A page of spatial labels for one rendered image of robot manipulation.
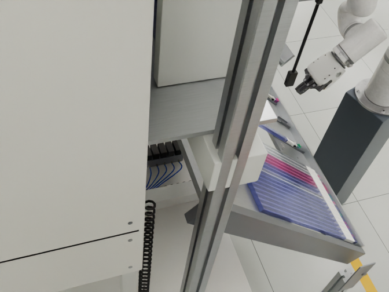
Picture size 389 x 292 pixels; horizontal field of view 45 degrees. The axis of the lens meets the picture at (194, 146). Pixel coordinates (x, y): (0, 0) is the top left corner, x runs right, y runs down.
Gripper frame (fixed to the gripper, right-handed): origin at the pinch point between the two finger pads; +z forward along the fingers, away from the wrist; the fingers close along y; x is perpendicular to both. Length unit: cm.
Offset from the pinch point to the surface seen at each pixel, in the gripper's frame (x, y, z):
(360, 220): -86, -21, 26
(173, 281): 34, -50, 52
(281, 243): 42, -60, 14
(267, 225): 54, -60, 10
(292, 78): 42, -26, -7
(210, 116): 88, -57, -4
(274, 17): 101, -63, -21
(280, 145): 20.6, -26.2, 10.2
